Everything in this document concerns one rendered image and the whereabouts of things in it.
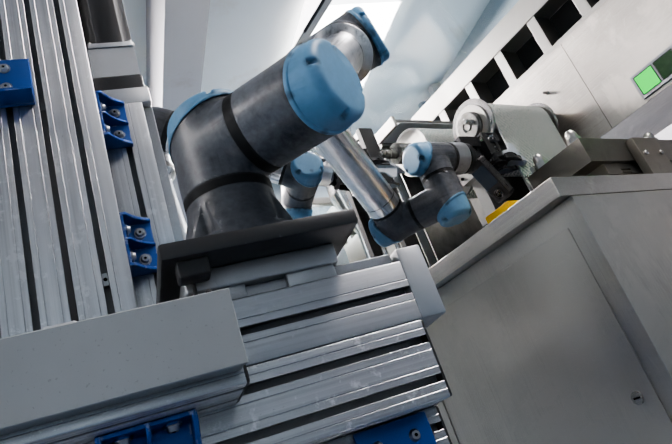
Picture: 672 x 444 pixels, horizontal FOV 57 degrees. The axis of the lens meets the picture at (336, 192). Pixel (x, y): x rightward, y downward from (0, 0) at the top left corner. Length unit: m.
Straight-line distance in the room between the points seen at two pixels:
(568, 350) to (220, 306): 0.79
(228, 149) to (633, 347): 0.73
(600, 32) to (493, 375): 0.99
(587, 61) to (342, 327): 1.34
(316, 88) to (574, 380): 0.74
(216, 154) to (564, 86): 1.31
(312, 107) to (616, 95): 1.21
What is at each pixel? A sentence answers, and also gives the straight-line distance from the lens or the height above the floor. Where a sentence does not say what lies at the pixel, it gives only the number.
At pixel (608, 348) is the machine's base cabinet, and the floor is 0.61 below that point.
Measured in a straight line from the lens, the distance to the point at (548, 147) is 1.73.
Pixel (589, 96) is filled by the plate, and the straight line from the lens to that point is 1.87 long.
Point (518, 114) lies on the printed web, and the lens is 1.74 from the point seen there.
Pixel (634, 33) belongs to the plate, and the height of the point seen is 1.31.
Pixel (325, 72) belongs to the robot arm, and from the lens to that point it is 0.75.
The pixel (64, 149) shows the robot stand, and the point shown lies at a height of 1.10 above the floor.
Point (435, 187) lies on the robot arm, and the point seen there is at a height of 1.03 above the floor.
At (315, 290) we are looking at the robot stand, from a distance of 0.71.
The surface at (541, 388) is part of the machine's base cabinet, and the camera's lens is 1.28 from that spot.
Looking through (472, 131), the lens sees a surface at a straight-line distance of 1.65.
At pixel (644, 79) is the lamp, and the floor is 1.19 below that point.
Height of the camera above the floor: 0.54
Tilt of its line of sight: 24 degrees up
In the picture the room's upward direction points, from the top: 20 degrees counter-clockwise
